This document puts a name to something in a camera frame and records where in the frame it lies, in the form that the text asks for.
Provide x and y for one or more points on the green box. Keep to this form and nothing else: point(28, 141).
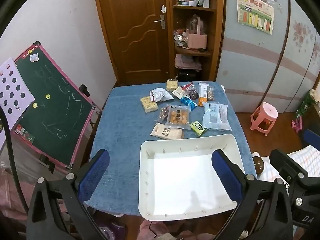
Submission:
point(303, 105)

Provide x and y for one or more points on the folded pink clothes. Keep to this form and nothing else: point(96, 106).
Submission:
point(187, 62)

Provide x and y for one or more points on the wall poster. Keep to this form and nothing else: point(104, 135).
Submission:
point(255, 11)

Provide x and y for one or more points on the red clear dried fruit packet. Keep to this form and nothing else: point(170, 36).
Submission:
point(190, 89)

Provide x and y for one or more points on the floral sliding wardrobe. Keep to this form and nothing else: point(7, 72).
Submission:
point(262, 67)

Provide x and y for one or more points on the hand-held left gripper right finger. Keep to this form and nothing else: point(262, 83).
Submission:
point(226, 175)

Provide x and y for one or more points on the pink plastic stool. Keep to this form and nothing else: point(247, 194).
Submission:
point(264, 116)

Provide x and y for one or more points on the pink toy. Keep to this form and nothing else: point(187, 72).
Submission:
point(296, 125)

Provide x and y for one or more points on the plaid bedsheet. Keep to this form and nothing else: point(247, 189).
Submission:
point(308, 158)

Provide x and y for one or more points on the white plastic tray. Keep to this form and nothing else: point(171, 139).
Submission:
point(180, 180)

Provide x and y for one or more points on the dark wooden cabinet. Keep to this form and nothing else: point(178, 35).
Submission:
point(311, 120)

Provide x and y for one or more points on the blue fluffy table cover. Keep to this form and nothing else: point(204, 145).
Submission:
point(125, 130)

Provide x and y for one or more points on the blue snack packet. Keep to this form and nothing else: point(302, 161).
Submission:
point(188, 103)

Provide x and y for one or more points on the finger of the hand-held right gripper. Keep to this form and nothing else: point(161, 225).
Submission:
point(283, 162)
point(311, 138)

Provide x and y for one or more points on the purple plastic container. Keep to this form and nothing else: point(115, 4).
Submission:
point(113, 230)

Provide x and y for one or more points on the brown wooden bedpost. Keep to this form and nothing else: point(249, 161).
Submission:
point(258, 165)

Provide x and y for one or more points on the green snack packet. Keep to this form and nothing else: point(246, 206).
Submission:
point(198, 127)

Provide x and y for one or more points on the brown wooden door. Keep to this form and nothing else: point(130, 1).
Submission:
point(132, 30)

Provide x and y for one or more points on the white labelled sachet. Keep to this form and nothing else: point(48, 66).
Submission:
point(178, 92)

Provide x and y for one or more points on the wooden corner shelf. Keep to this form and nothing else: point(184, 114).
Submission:
point(217, 30)

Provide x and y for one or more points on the grey white snack bag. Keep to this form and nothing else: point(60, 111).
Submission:
point(160, 95)

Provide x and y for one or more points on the pink framed chalkboard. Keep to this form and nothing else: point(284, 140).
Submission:
point(55, 115)

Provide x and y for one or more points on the shiny crumpled wrappers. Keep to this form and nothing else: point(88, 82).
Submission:
point(180, 36)

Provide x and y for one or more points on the clear mixed nuts packet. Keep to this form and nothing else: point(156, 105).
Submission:
point(211, 93)

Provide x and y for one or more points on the clear box of yellow cakes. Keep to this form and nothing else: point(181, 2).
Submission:
point(172, 84)

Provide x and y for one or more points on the small clear nut packet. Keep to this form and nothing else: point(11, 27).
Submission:
point(163, 113)

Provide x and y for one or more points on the black easel knob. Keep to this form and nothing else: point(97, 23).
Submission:
point(84, 90)

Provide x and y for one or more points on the large clear snack packet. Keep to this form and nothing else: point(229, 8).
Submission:
point(215, 116)

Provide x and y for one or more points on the beige cracker packet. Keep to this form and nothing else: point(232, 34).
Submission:
point(166, 133)

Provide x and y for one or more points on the orange pastry pack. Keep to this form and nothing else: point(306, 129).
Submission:
point(177, 117)

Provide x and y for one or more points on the pink basket bag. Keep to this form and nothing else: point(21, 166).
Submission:
point(197, 40)

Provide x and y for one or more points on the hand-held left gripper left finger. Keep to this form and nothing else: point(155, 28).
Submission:
point(96, 172)

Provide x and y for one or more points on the pink cloth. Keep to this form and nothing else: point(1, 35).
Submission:
point(12, 192)

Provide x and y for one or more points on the yellow cracker pack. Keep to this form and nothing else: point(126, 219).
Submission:
point(149, 104)

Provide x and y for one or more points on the white orange bar packet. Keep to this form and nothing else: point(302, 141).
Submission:
point(203, 93)

